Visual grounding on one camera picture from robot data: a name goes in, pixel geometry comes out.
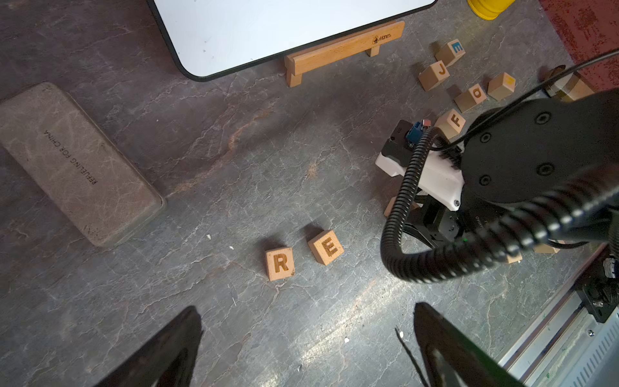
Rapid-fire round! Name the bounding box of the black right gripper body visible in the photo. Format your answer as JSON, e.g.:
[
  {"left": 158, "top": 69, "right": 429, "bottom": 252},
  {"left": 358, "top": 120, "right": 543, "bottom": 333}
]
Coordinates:
[{"left": 403, "top": 195, "right": 472, "bottom": 248}]

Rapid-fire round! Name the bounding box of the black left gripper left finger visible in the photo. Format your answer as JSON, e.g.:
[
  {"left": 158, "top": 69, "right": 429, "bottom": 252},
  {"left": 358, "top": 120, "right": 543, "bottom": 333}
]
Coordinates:
[{"left": 98, "top": 306, "right": 203, "bottom": 386}]

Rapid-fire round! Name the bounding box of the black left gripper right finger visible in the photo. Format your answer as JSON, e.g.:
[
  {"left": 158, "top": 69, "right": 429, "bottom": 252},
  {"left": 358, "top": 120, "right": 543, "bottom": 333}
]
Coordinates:
[{"left": 414, "top": 303, "right": 522, "bottom": 386}]

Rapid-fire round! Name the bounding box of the wooden block letter E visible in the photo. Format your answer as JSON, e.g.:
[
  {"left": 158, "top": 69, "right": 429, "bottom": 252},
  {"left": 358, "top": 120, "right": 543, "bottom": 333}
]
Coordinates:
[{"left": 308, "top": 230, "right": 344, "bottom": 265}]

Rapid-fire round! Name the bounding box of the wooden block letter R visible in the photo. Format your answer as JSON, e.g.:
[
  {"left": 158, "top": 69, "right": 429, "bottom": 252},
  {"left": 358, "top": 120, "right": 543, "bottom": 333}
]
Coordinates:
[{"left": 265, "top": 248, "right": 295, "bottom": 282}]

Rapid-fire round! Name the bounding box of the wooden block letter F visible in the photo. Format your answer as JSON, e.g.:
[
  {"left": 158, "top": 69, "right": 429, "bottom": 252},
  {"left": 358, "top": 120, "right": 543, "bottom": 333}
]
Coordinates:
[{"left": 435, "top": 109, "right": 466, "bottom": 140}]

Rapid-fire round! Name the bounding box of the wooden block letter O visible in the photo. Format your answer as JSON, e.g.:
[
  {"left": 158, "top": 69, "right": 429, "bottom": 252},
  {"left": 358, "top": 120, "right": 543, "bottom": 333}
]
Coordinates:
[{"left": 454, "top": 83, "right": 488, "bottom": 113}]

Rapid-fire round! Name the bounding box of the wooden block letter J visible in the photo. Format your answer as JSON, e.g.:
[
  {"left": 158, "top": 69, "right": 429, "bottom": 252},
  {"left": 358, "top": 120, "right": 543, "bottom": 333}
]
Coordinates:
[{"left": 418, "top": 61, "right": 450, "bottom": 91}]

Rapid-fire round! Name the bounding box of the wooden block blue letter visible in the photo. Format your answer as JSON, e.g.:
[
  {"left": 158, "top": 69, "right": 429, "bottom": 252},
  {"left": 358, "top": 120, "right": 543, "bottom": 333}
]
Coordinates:
[{"left": 435, "top": 39, "right": 466, "bottom": 67}]

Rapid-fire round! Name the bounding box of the plain wooden block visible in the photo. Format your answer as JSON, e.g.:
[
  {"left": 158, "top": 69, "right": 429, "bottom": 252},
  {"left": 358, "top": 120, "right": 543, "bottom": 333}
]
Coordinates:
[{"left": 488, "top": 73, "right": 516, "bottom": 101}]

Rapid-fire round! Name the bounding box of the grey stone-look eraser case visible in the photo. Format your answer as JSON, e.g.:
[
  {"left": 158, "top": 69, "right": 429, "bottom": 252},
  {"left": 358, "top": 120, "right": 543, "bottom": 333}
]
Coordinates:
[{"left": 1, "top": 82, "right": 166, "bottom": 248}]

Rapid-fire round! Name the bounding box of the wooden whiteboard stand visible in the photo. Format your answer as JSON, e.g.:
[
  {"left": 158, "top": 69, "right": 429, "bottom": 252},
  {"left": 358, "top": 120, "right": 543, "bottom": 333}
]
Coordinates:
[{"left": 285, "top": 21, "right": 406, "bottom": 87}]

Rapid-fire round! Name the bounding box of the yellow pencil cup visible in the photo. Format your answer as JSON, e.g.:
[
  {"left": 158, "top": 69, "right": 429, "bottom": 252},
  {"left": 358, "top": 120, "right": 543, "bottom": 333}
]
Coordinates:
[{"left": 467, "top": 0, "right": 515, "bottom": 21}]

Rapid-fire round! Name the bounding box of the whiteboard with RED text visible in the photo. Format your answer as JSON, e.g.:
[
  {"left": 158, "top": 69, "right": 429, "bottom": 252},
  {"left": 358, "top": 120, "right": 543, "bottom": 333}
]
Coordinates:
[{"left": 148, "top": 0, "right": 434, "bottom": 82}]

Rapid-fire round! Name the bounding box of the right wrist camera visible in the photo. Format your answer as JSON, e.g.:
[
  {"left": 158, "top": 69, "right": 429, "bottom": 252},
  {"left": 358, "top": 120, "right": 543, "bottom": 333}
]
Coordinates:
[{"left": 376, "top": 120, "right": 464, "bottom": 211}]

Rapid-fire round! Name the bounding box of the black corrugated cable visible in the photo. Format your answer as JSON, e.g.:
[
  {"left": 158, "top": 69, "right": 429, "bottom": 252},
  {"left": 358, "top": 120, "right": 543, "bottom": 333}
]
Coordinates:
[{"left": 379, "top": 126, "right": 619, "bottom": 284}]

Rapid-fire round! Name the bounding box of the aluminium front rail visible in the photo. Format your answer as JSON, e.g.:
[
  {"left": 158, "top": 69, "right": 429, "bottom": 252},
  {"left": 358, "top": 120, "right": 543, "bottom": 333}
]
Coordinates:
[{"left": 499, "top": 244, "right": 618, "bottom": 386}]

